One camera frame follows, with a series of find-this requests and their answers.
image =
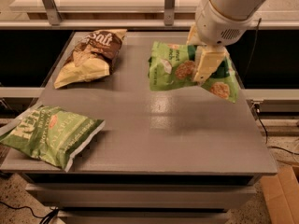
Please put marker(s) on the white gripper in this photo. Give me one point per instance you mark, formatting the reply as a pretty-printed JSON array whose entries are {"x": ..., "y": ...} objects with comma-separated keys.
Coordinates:
[{"x": 215, "y": 27}]

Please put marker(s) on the green rice chip bag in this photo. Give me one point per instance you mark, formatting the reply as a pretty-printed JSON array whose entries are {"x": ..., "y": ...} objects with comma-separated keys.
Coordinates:
[{"x": 171, "y": 67}]

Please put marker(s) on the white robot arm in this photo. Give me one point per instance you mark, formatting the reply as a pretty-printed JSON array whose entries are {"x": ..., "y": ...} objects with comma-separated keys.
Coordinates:
[{"x": 236, "y": 9}]

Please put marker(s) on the brown salt chip bag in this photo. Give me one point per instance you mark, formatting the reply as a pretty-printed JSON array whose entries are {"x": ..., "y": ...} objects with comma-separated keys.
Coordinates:
[{"x": 92, "y": 58}]

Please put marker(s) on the green jalapeno chip bag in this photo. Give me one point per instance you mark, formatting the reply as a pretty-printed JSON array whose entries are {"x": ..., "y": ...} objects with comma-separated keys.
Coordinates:
[{"x": 50, "y": 134}]

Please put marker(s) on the grey drawer cabinet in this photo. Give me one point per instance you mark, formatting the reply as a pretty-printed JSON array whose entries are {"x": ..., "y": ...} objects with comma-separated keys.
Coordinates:
[{"x": 169, "y": 157}]

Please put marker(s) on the cardboard box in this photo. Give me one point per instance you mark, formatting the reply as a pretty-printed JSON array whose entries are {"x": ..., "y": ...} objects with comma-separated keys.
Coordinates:
[{"x": 281, "y": 194}]

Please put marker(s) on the metal window frame rail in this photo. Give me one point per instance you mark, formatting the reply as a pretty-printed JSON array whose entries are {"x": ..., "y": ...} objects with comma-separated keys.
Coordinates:
[{"x": 87, "y": 14}]

